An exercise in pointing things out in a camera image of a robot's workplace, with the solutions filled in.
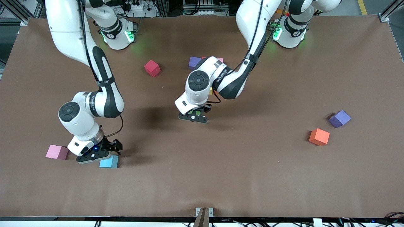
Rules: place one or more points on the purple foam cube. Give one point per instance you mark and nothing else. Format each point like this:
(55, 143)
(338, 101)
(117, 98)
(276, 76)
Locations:
(193, 62)
(339, 118)

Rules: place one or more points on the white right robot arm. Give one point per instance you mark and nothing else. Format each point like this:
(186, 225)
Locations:
(79, 47)

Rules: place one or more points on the small metal bracket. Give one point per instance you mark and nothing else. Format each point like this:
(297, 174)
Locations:
(210, 212)

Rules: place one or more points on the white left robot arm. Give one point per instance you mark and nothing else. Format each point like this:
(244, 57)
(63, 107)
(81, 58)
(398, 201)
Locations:
(221, 78)

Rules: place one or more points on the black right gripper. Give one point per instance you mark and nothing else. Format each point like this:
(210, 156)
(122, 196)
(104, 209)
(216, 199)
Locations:
(109, 145)

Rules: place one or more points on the orange foam cube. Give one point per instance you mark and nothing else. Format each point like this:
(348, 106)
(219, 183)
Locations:
(319, 136)

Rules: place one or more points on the brown table cover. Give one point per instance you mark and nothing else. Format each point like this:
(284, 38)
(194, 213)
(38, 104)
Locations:
(202, 176)

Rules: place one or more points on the brown camera pole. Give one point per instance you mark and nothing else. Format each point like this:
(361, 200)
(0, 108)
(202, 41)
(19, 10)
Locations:
(200, 220)

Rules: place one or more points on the blue foam cube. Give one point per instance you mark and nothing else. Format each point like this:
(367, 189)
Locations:
(110, 163)

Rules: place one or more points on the white power strip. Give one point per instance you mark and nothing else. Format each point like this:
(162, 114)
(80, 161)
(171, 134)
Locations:
(136, 6)

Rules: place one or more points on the aluminium frame profile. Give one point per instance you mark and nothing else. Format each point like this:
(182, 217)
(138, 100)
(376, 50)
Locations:
(385, 17)
(39, 8)

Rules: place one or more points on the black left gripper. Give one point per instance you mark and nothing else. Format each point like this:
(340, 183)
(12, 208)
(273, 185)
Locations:
(205, 108)

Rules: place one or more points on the small white box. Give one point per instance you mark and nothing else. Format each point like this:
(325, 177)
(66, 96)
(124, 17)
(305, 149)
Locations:
(317, 223)

